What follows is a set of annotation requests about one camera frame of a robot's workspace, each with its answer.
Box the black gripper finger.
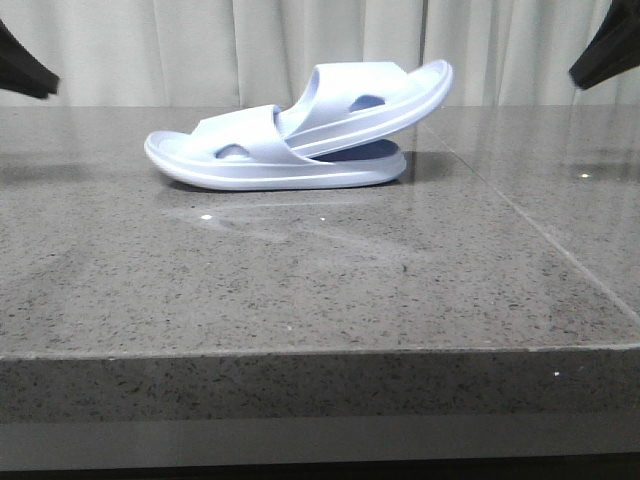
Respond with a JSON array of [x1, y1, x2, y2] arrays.
[[569, 0, 639, 90], [1, 23, 60, 99]]

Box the light blue slipper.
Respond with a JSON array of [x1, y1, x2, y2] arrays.
[[275, 60, 454, 157], [144, 105, 406, 191]]

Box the white pleated curtain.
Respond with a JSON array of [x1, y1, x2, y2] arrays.
[[1, 1, 639, 107]]

